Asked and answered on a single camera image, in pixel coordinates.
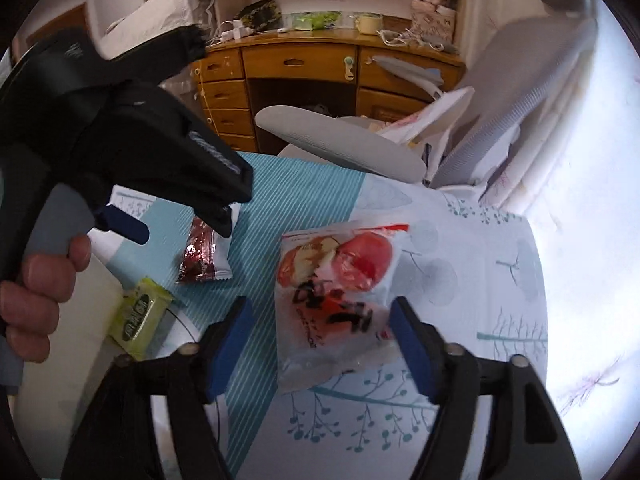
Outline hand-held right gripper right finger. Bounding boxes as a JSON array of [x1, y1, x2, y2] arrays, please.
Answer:
[[389, 297, 583, 480]]

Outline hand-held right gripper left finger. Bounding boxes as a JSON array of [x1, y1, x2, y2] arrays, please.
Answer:
[[62, 296, 255, 480]]

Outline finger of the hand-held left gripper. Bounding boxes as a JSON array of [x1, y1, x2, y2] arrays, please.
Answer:
[[197, 199, 234, 240], [95, 204, 151, 245]]

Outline leaf print curtain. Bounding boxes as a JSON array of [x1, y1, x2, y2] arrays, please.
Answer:
[[470, 0, 640, 461]]

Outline green packets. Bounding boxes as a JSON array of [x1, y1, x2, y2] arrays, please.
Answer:
[[285, 11, 343, 31]]

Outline green snack packet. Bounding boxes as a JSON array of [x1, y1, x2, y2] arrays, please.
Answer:
[[107, 277, 175, 361]]

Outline dark patterned bag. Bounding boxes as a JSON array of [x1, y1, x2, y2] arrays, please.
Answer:
[[237, 0, 282, 32]]

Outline apple print snack packet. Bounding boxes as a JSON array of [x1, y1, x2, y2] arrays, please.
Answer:
[[276, 220, 411, 395]]

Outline white power strip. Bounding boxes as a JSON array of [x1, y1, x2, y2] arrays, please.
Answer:
[[219, 20, 254, 42]]

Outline wooden desk with hutch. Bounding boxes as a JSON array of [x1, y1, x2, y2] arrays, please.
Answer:
[[192, 0, 469, 157]]

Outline pink printed box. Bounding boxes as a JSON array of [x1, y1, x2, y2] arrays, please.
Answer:
[[411, 7, 458, 43]]

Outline white plastic bag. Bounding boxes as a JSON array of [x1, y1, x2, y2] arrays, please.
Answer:
[[375, 86, 476, 181]]

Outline person's left hand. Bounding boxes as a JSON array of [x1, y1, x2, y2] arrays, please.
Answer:
[[0, 236, 94, 364]]

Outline dark red snack packet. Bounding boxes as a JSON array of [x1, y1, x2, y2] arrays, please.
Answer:
[[176, 217, 235, 285]]

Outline white cord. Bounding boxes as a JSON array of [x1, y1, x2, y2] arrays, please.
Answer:
[[376, 29, 446, 52]]

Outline grey office chair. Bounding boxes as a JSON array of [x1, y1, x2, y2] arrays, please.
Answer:
[[254, 0, 601, 202]]

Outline lace piano cover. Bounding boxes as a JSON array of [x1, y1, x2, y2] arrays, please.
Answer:
[[102, 0, 221, 86]]

